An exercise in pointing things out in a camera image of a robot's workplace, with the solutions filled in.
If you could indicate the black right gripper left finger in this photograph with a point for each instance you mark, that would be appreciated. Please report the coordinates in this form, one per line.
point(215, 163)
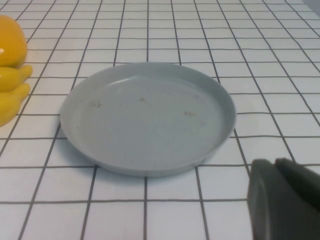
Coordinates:
point(275, 212)

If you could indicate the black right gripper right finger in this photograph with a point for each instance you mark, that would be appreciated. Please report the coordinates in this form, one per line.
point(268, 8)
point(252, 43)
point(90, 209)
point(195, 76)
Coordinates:
point(305, 180)

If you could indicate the yellow banana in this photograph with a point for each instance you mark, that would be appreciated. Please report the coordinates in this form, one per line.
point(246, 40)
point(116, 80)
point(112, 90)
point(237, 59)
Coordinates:
point(10, 102)
point(12, 76)

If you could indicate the yellow mango with red speck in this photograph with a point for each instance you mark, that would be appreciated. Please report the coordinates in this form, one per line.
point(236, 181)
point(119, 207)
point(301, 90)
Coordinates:
point(10, 40)

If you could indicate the grey round plate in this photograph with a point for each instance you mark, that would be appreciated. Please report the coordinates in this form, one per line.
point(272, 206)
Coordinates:
point(150, 120)

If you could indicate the white grid-pattern tablecloth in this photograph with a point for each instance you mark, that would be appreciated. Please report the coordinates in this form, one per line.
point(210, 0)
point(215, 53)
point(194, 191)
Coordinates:
point(175, 212)

